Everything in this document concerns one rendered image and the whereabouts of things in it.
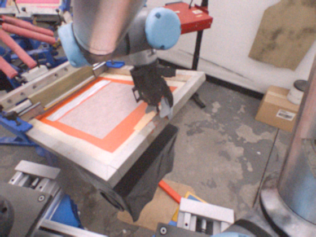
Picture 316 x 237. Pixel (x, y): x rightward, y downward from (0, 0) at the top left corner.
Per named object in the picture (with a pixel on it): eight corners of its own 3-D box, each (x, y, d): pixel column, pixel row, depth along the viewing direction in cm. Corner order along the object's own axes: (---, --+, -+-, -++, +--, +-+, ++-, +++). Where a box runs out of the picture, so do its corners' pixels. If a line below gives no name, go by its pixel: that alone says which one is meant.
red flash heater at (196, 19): (187, 12, 208) (188, 0, 199) (214, 29, 179) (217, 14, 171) (132, 23, 189) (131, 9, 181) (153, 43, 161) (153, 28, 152)
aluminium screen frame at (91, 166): (205, 79, 85) (205, 71, 83) (112, 189, 52) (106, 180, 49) (93, 68, 130) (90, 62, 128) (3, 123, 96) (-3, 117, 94)
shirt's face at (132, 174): (178, 128, 105) (178, 127, 105) (124, 196, 80) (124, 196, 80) (111, 96, 124) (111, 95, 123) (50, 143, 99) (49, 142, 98)
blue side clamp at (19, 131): (41, 135, 82) (31, 122, 78) (30, 144, 79) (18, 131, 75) (13, 120, 99) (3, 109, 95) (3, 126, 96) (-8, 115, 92)
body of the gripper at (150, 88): (136, 104, 61) (123, 69, 54) (152, 90, 66) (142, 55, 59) (156, 109, 57) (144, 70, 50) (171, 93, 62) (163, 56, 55)
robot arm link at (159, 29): (137, 61, 37) (117, 51, 45) (185, 47, 41) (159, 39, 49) (128, 14, 33) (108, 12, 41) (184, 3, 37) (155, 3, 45)
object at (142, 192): (174, 168, 136) (179, 127, 105) (133, 229, 110) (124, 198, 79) (171, 166, 137) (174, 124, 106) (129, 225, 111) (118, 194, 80)
